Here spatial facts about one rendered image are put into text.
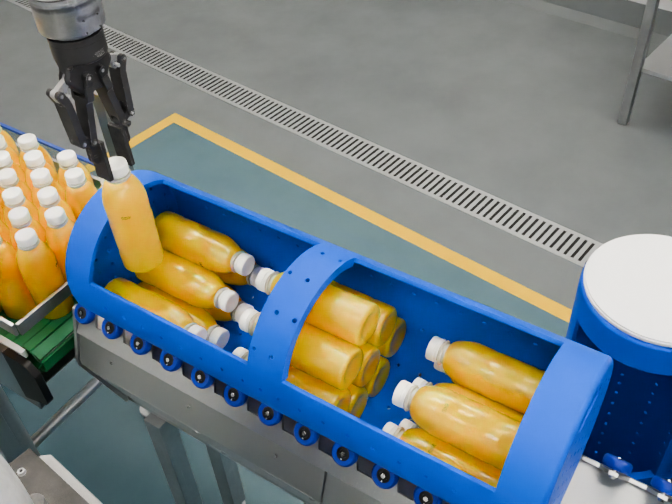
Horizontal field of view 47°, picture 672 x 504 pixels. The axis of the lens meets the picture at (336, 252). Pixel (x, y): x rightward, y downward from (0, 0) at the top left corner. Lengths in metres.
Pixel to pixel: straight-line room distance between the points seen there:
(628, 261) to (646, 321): 0.15
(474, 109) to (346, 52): 0.86
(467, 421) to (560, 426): 0.14
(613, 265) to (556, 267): 1.49
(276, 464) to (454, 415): 0.41
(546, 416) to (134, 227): 0.69
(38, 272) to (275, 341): 0.60
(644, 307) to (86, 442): 1.77
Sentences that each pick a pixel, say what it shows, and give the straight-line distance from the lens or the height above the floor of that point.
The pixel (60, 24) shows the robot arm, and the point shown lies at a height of 1.60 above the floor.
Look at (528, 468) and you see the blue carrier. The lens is 1.02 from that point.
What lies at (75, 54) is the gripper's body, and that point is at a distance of 1.11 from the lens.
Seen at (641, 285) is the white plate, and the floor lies 1.04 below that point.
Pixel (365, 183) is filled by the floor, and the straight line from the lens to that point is 3.30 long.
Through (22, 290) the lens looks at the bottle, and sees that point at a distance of 1.65.
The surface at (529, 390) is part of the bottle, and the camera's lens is 1.15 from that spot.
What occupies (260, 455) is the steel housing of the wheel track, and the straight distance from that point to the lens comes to 1.40.
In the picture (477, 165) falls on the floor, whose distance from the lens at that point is 3.42.
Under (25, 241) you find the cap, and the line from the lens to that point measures 1.55.
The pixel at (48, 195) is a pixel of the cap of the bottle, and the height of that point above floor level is 1.11.
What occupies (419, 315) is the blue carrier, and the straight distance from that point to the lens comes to 1.31.
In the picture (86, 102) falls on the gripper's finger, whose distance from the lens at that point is 1.15.
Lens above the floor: 2.04
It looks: 43 degrees down
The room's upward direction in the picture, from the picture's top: 4 degrees counter-clockwise
